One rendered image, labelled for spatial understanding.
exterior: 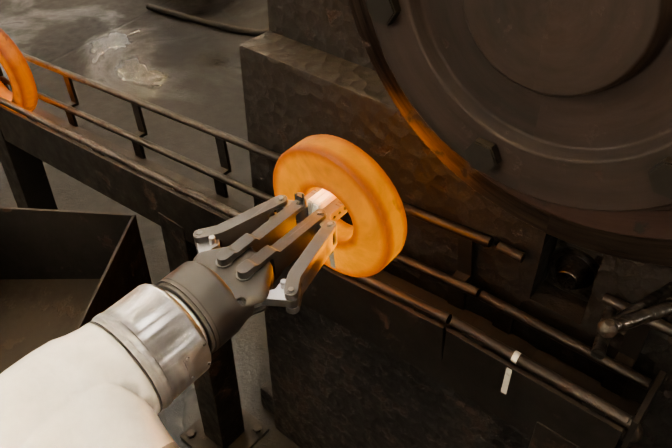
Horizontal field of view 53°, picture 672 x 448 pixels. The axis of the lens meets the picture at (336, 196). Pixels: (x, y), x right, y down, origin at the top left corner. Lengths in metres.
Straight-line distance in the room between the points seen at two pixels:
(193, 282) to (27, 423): 0.16
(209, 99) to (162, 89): 0.20
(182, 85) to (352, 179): 2.08
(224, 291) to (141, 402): 0.11
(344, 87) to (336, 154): 0.19
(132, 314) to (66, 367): 0.06
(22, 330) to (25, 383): 0.44
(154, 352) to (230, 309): 0.07
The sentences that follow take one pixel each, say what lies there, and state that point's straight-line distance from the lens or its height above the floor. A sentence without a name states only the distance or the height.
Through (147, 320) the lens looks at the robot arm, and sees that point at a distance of 0.54.
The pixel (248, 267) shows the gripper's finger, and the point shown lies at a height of 0.86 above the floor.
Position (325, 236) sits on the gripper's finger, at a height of 0.85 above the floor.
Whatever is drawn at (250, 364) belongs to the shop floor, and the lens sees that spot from 1.61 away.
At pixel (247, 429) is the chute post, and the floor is 0.01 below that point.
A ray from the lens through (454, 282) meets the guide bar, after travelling 0.80.
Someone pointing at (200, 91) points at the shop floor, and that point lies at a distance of 2.62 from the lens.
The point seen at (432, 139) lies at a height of 0.93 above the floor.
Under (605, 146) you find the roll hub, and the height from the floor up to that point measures 1.03.
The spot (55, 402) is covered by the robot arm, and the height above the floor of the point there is 0.87.
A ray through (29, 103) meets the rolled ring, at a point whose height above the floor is 0.61.
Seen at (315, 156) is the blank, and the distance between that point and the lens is 0.64.
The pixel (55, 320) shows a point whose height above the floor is 0.60.
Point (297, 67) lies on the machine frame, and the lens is 0.85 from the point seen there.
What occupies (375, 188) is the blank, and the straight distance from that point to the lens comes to 0.63.
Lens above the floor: 1.26
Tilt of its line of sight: 38 degrees down
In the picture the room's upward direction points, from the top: straight up
